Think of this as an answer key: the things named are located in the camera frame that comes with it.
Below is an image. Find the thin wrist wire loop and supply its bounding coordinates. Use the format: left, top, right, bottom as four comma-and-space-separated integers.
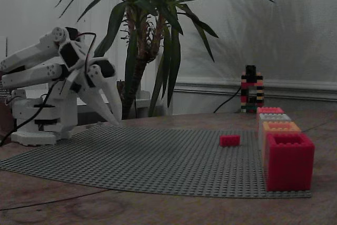
77, 32, 97, 73

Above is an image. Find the grey brick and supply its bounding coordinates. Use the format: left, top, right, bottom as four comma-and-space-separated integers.
258, 113, 292, 144

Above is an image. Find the pink hollow Lego block stack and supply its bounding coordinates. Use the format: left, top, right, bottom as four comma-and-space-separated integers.
256, 106, 285, 131

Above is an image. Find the thin cable on table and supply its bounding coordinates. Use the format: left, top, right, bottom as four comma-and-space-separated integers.
0, 188, 110, 212

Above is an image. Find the orange brick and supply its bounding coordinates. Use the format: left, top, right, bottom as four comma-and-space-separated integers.
261, 121, 302, 168

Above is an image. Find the multicolour brick tower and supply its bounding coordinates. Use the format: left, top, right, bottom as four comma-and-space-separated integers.
240, 71, 264, 113

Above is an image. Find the tall green yucca plant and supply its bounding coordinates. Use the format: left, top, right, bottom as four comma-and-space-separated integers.
55, 0, 276, 120

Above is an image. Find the small red brick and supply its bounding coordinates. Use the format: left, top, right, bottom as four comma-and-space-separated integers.
219, 134, 241, 147

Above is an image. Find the red flat brick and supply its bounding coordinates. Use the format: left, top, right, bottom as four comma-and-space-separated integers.
265, 132, 315, 192

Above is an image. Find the grey studded baseplate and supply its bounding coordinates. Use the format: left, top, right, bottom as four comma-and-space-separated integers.
0, 124, 313, 199

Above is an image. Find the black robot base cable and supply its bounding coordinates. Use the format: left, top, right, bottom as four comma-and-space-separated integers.
0, 79, 60, 147

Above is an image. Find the black webcam cable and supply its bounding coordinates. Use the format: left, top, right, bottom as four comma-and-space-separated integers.
213, 84, 243, 114

